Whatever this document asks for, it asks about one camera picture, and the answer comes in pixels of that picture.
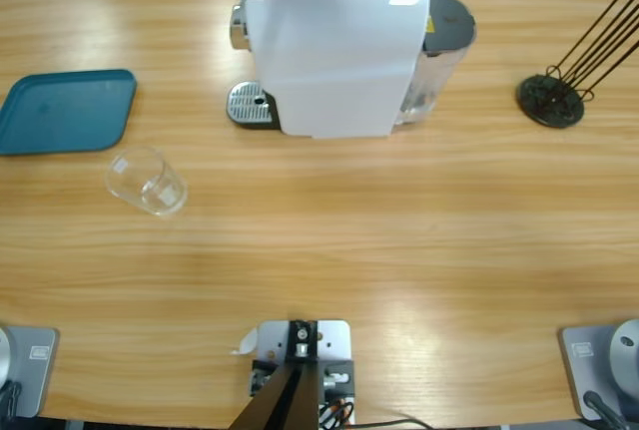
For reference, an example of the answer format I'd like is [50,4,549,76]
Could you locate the white capsule coffee machine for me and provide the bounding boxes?
[230,0,431,141]

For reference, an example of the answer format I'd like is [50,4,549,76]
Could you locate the clear glass cup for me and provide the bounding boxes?
[103,145,190,220]

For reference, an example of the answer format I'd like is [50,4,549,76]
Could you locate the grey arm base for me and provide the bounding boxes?
[0,325,60,420]
[557,318,639,422]

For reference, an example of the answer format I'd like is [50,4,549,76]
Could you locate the metal drip tray grate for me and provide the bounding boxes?
[227,81,281,131]

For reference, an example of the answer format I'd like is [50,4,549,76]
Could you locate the clear water tank black lid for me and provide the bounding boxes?
[393,0,478,127]

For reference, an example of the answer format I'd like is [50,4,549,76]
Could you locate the teal plastic tray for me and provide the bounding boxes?
[0,68,139,157]

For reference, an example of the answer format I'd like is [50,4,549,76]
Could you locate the black capsule holder with rods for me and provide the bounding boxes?
[516,0,639,130]

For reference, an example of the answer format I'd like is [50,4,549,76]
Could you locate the white mounting block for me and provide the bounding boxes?
[249,318,358,426]

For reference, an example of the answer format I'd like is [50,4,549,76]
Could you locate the white tape piece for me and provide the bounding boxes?
[229,327,260,357]

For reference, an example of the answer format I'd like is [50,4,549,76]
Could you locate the orange wire bundle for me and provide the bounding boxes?
[319,396,356,429]

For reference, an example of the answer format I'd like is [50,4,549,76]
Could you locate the thin black cable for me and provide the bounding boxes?
[348,417,433,430]

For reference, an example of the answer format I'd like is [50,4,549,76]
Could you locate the black base cable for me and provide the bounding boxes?
[582,389,633,430]
[0,380,24,421]

